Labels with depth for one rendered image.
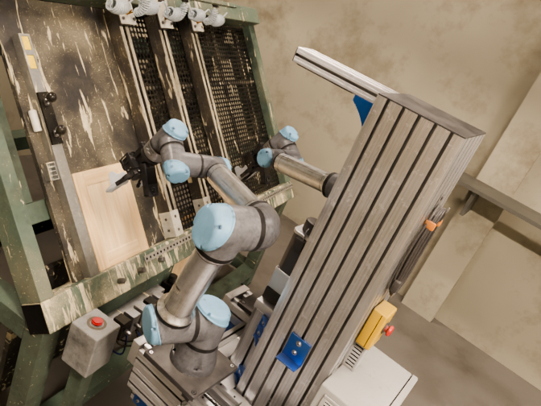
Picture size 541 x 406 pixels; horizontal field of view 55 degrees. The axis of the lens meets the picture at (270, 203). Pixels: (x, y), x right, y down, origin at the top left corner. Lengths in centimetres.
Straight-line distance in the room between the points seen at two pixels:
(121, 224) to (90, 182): 23
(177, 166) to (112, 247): 81
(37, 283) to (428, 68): 364
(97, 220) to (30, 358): 58
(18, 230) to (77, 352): 46
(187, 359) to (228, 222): 59
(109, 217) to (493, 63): 332
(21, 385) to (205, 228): 125
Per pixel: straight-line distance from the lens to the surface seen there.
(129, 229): 239
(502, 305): 488
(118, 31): 258
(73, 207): 216
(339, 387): 164
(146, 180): 174
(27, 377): 226
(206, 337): 163
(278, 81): 535
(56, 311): 206
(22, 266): 203
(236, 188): 149
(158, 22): 281
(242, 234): 127
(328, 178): 185
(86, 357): 196
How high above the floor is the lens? 223
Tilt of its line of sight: 24 degrees down
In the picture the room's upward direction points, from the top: 23 degrees clockwise
